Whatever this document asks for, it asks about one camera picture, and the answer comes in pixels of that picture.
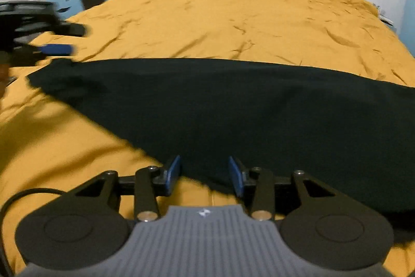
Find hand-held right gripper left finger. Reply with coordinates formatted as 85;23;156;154
74;154;182;222

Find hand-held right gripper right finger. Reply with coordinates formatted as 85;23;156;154
228;156;338;222

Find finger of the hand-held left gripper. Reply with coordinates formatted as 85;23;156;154
52;22;87;37
32;43;77;57

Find black pants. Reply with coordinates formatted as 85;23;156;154
26;58;415;232

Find blue chair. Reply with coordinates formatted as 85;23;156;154
49;0;92;21

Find yellow bed blanket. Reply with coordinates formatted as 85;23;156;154
0;0;415;274

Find black cable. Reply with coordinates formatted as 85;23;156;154
0;188;67;277

